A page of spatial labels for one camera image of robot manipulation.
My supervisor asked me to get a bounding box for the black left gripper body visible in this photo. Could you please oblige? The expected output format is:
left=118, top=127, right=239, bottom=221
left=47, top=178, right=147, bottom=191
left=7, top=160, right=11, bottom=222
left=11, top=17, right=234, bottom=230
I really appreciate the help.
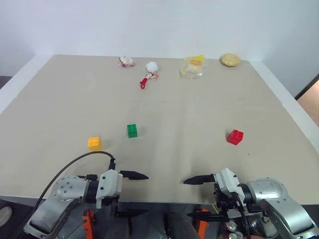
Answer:
left=101, top=193, right=121, bottom=218

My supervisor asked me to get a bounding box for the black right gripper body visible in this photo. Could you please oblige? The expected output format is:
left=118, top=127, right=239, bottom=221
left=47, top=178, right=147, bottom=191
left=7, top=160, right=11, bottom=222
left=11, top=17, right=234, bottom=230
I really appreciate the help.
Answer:
left=213, top=184, right=248, bottom=218

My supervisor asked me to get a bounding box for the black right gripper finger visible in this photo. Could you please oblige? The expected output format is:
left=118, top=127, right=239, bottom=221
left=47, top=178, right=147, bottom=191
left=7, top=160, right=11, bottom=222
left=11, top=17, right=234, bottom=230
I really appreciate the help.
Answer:
left=182, top=174, right=215, bottom=185
left=186, top=211, right=229, bottom=223

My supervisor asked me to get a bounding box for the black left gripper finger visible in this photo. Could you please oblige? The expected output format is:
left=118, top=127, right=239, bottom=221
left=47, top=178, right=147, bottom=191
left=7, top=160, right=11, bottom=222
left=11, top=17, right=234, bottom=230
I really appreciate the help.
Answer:
left=116, top=209, right=150, bottom=219
left=120, top=170, right=150, bottom=181

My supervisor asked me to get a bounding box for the green toy brick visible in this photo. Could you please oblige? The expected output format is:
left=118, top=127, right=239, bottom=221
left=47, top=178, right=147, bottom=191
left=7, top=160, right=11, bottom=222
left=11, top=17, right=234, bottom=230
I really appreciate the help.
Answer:
left=126, top=123, right=139, bottom=139

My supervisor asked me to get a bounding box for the orange toy brick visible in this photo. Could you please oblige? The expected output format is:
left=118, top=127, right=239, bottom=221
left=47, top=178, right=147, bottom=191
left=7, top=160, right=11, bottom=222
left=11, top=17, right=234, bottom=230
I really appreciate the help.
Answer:
left=87, top=136, right=103, bottom=152

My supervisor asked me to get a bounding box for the red toy brick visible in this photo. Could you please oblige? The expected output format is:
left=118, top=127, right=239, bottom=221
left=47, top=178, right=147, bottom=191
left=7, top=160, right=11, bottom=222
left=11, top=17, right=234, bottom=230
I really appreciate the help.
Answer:
left=226, top=128, right=245, bottom=145

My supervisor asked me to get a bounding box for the grey shoe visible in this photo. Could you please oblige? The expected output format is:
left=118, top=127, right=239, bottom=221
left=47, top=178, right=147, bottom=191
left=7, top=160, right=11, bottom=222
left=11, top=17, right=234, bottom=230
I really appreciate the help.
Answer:
left=0, top=206, right=13, bottom=228

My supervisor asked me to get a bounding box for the clear bag with yellow contents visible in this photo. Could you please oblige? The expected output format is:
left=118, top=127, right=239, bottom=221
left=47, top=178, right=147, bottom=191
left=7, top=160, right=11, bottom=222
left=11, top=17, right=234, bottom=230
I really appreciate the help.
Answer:
left=179, top=54, right=208, bottom=81

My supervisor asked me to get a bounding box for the red white wrapped snack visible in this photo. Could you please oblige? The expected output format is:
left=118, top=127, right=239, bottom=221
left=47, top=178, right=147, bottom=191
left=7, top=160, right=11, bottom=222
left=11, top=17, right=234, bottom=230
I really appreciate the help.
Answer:
left=118, top=56, right=136, bottom=68

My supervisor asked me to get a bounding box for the round yellow pastry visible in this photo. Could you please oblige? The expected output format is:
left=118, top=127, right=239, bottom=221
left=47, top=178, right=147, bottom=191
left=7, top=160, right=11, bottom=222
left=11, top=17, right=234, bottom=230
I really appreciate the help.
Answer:
left=219, top=53, right=242, bottom=68

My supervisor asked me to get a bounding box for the orange bracket under table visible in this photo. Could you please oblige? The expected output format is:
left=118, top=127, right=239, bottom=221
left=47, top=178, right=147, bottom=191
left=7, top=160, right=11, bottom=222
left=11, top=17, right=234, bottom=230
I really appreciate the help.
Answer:
left=82, top=208, right=96, bottom=239
left=196, top=208, right=209, bottom=239

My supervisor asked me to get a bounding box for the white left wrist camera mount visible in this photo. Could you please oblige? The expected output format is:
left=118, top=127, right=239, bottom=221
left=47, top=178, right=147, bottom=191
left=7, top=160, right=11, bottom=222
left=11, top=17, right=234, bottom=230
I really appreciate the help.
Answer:
left=95, top=169, right=124, bottom=209

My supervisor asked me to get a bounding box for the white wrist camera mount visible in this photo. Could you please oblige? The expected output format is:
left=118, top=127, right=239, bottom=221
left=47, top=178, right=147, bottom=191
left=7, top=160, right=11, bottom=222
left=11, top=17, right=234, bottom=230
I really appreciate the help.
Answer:
left=212, top=167, right=242, bottom=200
left=95, top=169, right=124, bottom=209

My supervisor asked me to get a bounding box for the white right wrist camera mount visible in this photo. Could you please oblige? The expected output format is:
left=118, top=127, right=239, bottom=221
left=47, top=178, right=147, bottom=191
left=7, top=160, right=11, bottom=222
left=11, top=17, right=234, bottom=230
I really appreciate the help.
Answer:
left=212, top=167, right=242, bottom=200

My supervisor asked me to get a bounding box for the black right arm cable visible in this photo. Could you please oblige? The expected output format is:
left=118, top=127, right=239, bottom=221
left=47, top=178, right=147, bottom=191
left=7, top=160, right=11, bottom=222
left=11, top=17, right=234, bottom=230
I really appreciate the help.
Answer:
left=232, top=183, right=251, bottom=239

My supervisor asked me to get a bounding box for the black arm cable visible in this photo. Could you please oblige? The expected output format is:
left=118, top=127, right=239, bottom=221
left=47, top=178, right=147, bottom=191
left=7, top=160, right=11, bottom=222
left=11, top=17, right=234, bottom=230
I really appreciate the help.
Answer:
left=232, top=183, right=251, bottom=239
left=31, top=150, right=117, bottom=221

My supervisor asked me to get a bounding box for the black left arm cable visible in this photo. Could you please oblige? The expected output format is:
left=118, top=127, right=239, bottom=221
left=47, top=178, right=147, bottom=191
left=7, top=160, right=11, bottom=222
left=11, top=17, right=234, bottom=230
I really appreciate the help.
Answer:
left=31, top=150, right=117, bottom=221

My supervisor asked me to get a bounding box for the white ball with red string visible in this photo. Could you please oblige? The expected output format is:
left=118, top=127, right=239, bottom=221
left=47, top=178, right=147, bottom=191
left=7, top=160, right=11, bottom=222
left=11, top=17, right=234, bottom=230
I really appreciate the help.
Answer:
left=139, top=61, right=160, bottom=90

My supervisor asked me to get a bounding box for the dark door frame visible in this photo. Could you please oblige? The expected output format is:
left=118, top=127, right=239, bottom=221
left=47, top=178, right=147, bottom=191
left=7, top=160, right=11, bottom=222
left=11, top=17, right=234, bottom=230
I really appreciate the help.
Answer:
left=295, top=73, right=319, bottom=101

